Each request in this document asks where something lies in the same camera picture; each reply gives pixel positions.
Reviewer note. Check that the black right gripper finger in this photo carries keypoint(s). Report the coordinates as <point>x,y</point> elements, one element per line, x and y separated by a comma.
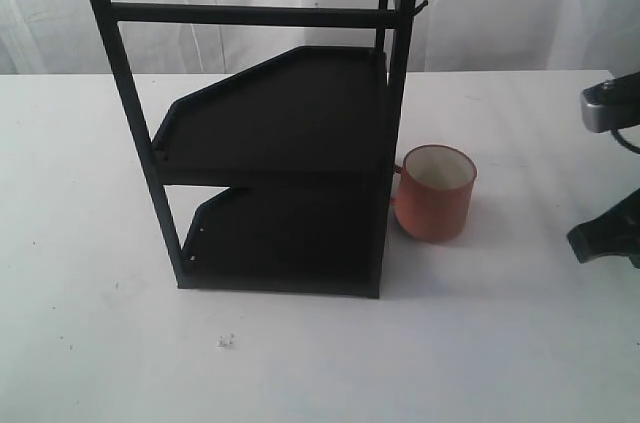
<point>613,233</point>

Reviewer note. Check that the terracotta orange mug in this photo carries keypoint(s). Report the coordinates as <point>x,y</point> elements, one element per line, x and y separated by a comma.
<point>433,196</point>

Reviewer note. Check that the white backdrop curtain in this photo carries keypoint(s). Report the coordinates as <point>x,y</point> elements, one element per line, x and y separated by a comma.
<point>60,36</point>

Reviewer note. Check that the black metal shelf rack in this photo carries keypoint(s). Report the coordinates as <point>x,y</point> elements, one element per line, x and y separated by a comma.
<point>277,178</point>

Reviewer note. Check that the small white debris bit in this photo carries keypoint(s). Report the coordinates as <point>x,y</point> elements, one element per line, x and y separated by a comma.
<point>226,341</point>

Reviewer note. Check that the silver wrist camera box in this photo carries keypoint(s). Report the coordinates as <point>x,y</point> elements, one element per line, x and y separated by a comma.
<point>612,104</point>

